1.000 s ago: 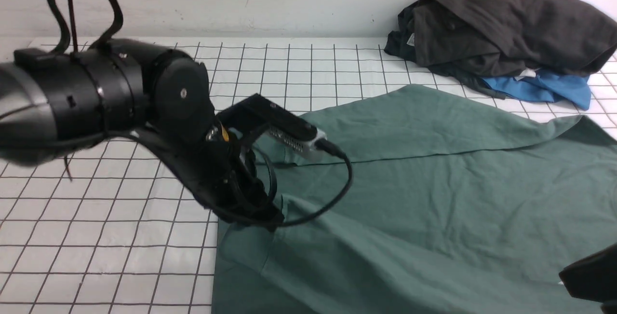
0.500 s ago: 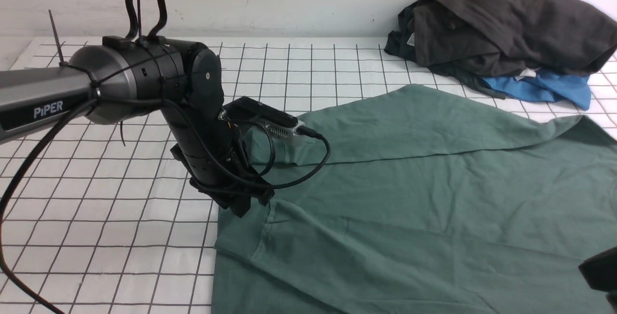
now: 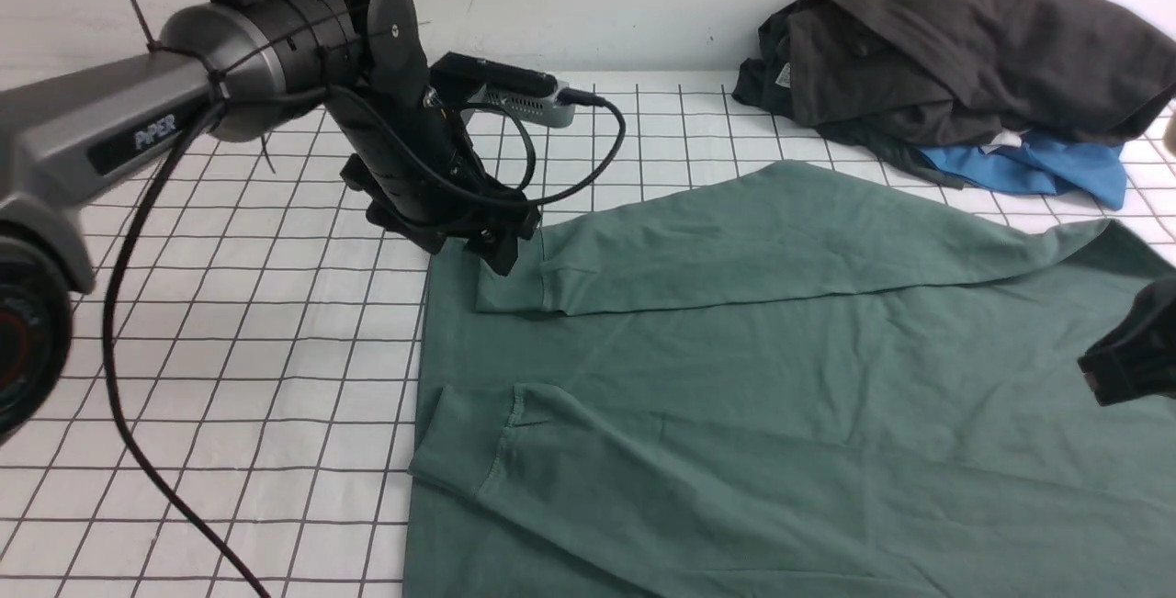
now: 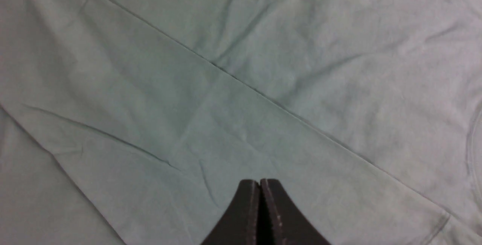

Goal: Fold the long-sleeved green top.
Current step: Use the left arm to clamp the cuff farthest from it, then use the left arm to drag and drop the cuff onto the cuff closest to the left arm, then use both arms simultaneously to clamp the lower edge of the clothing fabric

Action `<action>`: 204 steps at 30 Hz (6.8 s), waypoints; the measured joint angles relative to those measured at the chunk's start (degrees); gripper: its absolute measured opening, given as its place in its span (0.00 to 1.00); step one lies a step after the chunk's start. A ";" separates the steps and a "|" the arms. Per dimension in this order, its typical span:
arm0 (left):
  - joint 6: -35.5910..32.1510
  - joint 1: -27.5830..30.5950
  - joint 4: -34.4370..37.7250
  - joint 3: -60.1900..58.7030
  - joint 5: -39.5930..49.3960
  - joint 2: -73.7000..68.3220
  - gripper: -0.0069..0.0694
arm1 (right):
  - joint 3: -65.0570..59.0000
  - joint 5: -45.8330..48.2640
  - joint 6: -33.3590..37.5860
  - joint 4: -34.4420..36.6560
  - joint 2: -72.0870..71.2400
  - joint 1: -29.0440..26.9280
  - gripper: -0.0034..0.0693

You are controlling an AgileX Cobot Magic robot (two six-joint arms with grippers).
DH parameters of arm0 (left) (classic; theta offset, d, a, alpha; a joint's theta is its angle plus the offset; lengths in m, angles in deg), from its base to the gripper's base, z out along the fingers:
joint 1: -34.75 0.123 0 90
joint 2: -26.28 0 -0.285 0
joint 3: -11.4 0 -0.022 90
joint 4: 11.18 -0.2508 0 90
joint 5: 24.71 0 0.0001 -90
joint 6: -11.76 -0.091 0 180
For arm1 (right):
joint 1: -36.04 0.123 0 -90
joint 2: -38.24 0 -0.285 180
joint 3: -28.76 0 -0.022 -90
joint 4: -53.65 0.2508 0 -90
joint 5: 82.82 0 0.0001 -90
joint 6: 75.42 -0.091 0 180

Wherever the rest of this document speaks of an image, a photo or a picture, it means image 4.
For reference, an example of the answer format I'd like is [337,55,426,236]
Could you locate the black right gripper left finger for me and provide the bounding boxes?
[202,180,261,245]

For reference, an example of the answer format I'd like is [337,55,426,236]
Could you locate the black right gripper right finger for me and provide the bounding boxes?
[260,179,330,245]

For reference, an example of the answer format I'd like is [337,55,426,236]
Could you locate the green long-sleeved shirt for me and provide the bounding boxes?
[1,0,481,245]

